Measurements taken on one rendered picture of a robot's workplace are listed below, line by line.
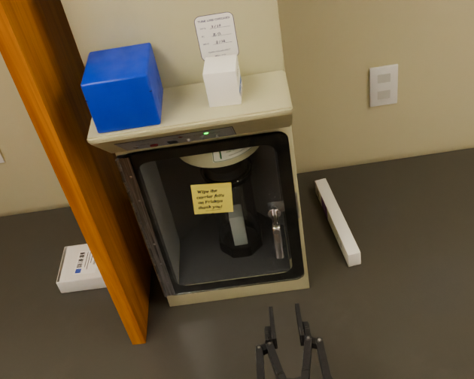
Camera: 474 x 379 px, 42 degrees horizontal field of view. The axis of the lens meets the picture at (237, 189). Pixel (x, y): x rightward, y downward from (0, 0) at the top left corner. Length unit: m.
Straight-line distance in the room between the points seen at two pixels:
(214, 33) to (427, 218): 0.79
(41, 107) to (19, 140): 0.73
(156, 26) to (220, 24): 0.10
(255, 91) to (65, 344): 0.76
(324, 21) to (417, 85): 0.31
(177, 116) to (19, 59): 0.24
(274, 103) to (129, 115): 0.22
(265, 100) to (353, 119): 0.72
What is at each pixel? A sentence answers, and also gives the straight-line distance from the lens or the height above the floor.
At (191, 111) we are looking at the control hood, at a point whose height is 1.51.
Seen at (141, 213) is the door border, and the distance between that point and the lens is 1.22.
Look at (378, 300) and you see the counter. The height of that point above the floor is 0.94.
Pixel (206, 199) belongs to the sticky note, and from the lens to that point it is 1.19.
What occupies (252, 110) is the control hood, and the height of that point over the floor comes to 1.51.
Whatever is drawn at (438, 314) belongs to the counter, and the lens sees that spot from 1.39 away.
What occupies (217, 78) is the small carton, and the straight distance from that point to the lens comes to 0.95.
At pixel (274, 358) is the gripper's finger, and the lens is 1.07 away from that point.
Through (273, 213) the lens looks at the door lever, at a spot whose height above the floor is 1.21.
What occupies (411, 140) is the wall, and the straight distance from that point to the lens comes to 1.75.
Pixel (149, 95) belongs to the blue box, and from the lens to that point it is 0.94.
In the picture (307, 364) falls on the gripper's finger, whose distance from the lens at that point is 1.06.
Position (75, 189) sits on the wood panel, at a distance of 1.09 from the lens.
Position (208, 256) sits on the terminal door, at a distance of 1.30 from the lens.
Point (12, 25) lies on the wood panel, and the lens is 0.94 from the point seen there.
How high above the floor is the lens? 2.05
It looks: 41 degrees down
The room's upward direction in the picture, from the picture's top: 11 degrees counter-clockwise
